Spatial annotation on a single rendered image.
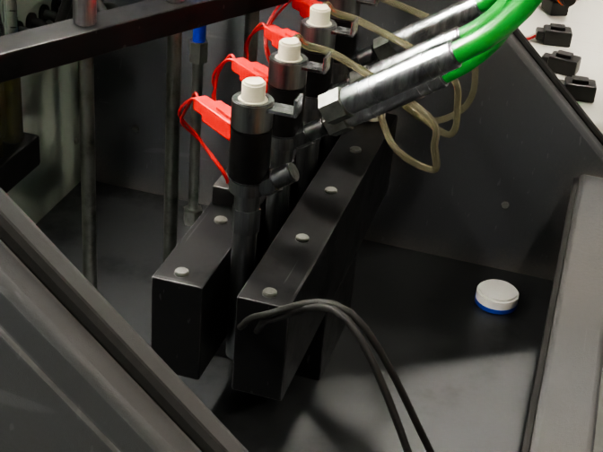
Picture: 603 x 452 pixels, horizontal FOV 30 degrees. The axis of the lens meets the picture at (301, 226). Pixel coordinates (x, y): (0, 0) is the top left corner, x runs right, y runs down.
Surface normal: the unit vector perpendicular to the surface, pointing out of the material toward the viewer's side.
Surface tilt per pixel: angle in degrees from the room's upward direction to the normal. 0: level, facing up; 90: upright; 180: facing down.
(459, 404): 0
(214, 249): 0
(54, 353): 90
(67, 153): 90
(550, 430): 0
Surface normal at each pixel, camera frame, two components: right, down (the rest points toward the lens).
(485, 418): 0.07, -0.86
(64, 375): -0.29, 0.47
